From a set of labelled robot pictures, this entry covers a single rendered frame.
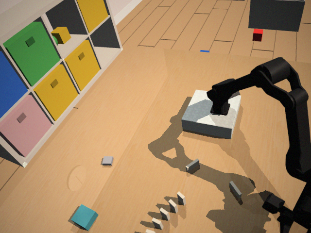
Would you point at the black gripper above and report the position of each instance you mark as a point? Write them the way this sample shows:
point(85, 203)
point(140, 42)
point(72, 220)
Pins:
point(274, 204)

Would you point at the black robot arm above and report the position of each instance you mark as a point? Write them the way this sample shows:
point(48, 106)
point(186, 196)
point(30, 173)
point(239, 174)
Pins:
point(298, 157)

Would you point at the teal block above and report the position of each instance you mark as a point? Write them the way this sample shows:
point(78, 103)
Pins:
point(84, 217)

